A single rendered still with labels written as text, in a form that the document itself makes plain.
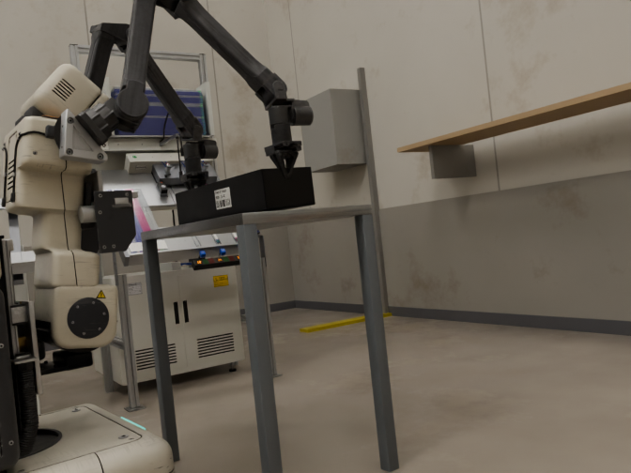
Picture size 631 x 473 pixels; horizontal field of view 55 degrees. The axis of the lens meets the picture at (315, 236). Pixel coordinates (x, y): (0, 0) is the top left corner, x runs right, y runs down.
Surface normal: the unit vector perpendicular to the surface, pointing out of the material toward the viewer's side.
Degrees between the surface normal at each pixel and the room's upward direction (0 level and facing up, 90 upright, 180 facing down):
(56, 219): 90
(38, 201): 90
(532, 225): 90
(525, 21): 90
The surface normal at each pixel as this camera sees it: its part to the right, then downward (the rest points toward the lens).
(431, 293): -0.84, 0.09
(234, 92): 0.53, -0.06
